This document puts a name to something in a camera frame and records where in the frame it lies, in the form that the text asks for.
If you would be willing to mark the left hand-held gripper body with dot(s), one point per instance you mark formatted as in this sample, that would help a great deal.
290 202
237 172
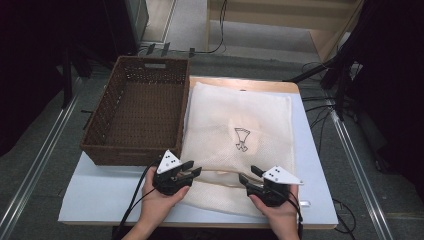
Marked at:
168 163

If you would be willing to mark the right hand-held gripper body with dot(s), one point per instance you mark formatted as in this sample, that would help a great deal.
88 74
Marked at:
280 176

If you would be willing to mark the white mesh laundry bag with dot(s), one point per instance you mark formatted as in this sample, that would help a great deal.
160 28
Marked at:
216 116

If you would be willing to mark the brown wicker basket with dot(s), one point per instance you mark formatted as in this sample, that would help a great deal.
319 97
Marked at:
143 110

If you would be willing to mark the person's right hand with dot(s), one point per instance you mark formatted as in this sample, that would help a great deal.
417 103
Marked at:
280 216

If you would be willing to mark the person's left hand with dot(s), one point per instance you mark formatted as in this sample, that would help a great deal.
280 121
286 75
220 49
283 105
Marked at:
160 206

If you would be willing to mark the small white clip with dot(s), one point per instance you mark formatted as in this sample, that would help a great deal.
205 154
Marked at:
305 202

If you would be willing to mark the black tripod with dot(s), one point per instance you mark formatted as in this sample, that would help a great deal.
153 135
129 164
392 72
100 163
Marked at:
340 83

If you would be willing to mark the black power plugs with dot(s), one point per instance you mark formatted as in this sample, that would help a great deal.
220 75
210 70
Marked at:
165 49

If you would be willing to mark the black metal stand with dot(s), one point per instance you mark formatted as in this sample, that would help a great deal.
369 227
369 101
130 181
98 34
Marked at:
67 80

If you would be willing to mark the dark cabinet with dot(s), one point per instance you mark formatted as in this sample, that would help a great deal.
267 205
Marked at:
123 26

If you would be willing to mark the wooden steps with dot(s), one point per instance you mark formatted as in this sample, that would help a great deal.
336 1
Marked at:
266 23

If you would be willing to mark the metal floor rail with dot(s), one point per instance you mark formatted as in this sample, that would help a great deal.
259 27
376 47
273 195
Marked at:
43 143
356 166

